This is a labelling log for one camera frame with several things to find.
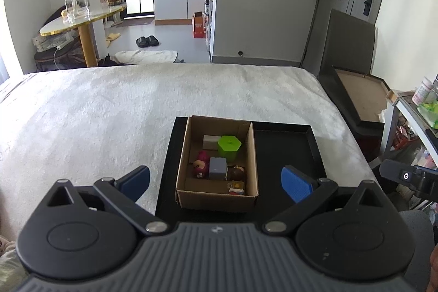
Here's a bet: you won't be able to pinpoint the green hexagonal box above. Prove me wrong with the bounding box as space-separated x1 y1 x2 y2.
218 136 242 163

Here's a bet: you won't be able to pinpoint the white charger plug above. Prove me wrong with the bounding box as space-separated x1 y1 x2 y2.
202 135 221 151

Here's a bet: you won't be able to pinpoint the small red white figurine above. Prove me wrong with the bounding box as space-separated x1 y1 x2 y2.
193 160 209 179

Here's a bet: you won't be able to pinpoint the brown bear figurine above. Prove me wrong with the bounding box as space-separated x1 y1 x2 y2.
227 165 246 182

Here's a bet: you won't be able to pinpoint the orange cardboard box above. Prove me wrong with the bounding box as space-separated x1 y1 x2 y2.
192 12 206 39

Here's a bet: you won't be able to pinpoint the small yellow white figurine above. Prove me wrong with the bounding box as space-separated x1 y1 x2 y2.
227 181 245 195

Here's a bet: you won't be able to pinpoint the person's hand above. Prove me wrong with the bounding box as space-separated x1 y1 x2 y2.
426 245 438 292

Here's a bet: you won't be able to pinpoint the grey side shelf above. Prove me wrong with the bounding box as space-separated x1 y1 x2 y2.
378 90 437 164

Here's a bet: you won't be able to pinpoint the glass jar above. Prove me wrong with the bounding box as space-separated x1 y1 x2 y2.
65 0 90 23

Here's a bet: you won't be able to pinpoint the grey purple cube toy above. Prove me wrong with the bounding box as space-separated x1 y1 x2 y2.
209 157 228 180

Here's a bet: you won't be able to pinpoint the green plastic bag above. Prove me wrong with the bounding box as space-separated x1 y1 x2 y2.
417 101 438 130

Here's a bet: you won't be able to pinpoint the dark upholstered board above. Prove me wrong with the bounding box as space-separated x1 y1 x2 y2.
319 10 376 74

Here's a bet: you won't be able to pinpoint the yellow slippers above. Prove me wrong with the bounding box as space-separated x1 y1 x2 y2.
105 33 121 47

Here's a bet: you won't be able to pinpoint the black framed cork tray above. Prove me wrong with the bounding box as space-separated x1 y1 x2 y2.
318 67 390 136

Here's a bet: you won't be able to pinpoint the white pill bottle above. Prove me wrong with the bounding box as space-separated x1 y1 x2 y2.
412 77 434 106

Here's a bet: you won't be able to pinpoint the white plush blanket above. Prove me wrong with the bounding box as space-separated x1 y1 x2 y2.
1 64 373 241

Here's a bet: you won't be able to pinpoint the brown cardboard box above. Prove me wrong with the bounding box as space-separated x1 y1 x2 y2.
175 115 258 213

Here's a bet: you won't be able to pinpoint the white floor mat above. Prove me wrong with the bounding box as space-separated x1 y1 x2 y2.
111 50 178 65

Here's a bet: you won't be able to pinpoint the black slippers pair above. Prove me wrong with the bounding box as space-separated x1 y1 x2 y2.
136 36 160 48

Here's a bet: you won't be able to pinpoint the gold round side table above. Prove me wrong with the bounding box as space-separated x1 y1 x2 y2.
39 3 127 67

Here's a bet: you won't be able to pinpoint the pink red toy figure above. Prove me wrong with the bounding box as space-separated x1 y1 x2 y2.
197 151 209 165

